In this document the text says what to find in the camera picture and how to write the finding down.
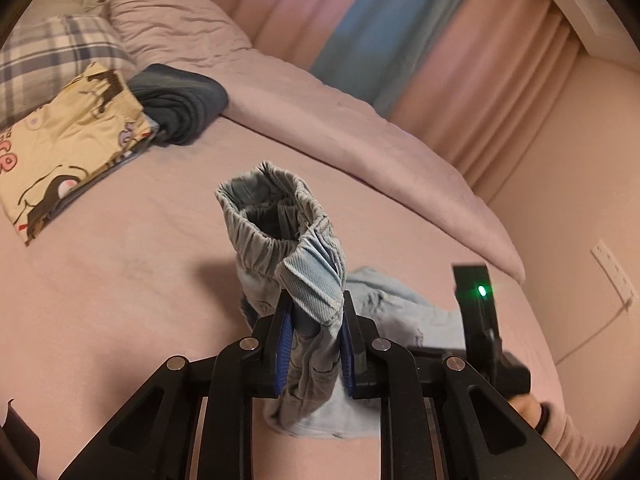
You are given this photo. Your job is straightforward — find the white wall power strip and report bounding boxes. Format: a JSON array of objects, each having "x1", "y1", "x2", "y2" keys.
[{"x1": 590, "y1": 240, "x2": 639, "y2": 310}]

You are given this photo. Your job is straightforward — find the pink bed sheet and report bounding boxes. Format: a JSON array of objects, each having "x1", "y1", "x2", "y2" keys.
[{"x1": 0, "y1": 114, "x2": 566, "y2": 480}]

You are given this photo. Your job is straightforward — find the pink and blue curtain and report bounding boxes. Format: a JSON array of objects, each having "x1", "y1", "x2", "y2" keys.
[{"x1": 213, "y1": 0, "x2": 582, "y2": 200}]

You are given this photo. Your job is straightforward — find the dark grey folded garment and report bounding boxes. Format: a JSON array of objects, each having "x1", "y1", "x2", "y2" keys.
[{"x1": 128, "y1": 64, "x2": 229, "y2": 146}]

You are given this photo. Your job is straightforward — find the right hand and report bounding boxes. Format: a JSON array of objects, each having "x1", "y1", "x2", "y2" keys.
[{"x1": 509, "y1": 393, "x2": 542, "y2": 428}]

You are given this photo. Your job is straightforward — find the light blue denim pants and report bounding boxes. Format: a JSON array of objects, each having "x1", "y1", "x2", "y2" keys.
[{"x1": 216, "y1": 162, "x2": 465, "y2": 439}]

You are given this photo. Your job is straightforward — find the yellow cartoon print garment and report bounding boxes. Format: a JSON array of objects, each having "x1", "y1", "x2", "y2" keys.
[{"x1": 1, "y1": 63, "x2": 157, "y2": 244}]

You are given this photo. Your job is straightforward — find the plaid pillow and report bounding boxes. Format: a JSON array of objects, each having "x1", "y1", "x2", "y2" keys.
[{"x1": 1, "y1": 15, "x2": 137, "y2": 129}]

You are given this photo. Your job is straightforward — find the pink folded duvet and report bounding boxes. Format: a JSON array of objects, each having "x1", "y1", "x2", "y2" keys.
[{"x1": 108, "y1": 0, "x2": 525, "y2": 282}]

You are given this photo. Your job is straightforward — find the pink sleeved right forearm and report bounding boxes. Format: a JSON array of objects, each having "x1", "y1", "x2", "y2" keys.
[{"x1": 535, "y1": 403, "x2": 620, "y2": 480}]

